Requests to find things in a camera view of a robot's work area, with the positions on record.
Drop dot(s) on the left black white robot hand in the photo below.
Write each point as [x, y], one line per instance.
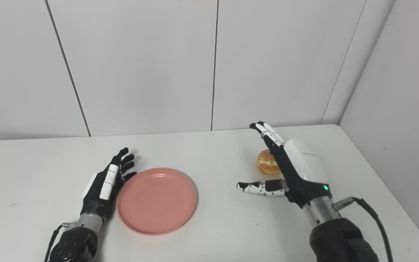
[106, 185]

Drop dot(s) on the pink round plate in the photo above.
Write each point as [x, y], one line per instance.
[156, 201]

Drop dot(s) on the cream puff pastry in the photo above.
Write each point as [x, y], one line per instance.
[266, 163]

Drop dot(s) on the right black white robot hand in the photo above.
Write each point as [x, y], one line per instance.
[296, 171]

